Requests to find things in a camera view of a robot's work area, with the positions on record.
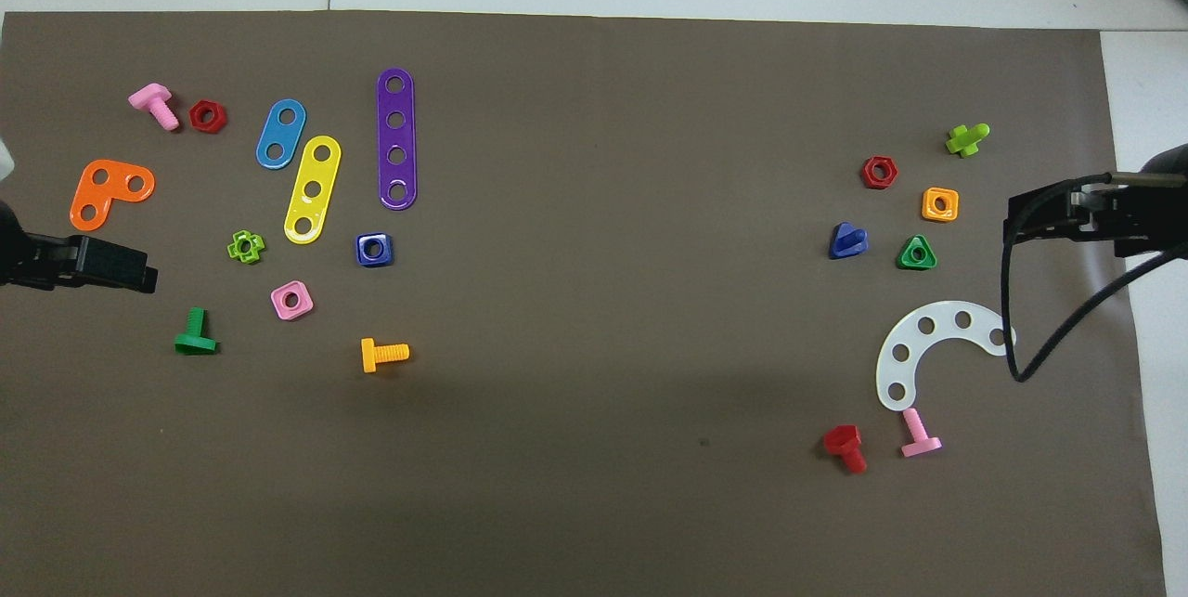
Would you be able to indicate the pink square plastic nut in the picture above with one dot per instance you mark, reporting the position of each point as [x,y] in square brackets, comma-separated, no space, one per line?
[278,307]

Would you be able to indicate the blue triangle-head plastic screw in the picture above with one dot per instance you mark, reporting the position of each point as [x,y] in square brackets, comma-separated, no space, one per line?
[845,242]

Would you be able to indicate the yellow three-hole plastic strip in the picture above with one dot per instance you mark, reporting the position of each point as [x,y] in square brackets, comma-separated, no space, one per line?
[318,172]

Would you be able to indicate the red hex-head plastic screw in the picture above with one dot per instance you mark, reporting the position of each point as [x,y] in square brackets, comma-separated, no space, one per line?
[843,439]

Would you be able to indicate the white curved five-hole plate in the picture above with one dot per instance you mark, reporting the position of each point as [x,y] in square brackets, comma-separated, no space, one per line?
[945,318]

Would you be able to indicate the red hexagonal plastic nut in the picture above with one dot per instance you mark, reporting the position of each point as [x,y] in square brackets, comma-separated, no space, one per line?
[867,173]
[195,117]

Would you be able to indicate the green triangular plastic nut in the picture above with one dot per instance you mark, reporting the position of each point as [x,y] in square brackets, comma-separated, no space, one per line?
[905,261]

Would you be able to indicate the dark green plastic screw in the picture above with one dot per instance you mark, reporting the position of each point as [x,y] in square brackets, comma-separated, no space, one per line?
[196,323]

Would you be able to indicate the lime green cross screw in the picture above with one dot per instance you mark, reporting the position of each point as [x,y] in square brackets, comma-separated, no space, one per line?
[965,140]

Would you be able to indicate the blue two-hole plastic strip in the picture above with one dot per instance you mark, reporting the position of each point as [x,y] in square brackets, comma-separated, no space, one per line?
[281,135]

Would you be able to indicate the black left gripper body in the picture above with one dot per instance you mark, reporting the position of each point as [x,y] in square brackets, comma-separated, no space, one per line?
[37,261]

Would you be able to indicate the purple four-hole plastic strip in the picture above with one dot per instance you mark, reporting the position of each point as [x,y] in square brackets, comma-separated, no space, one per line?
[395,137]

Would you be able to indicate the orange square plastic nut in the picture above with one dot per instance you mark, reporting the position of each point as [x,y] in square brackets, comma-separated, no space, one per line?
[927,204]

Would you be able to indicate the light green cross nut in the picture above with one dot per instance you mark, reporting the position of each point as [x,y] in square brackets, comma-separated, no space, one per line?
[234,247]

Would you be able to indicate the brown table mat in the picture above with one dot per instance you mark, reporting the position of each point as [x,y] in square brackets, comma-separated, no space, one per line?
[594,300]

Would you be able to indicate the orange angled three-hole plate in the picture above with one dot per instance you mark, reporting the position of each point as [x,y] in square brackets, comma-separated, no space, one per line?
[117,181]

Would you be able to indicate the orange plastic screw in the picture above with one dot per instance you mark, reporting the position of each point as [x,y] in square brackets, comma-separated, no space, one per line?
[390,353]

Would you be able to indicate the pink plastic screw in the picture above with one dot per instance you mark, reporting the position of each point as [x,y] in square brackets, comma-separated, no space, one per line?
[914,425]
[153,100]

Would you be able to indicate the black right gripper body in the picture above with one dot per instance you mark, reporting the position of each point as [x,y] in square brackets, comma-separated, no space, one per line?
[1155,216]

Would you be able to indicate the blue square plastic nut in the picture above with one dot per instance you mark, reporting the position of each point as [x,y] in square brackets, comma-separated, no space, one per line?
[362,261]

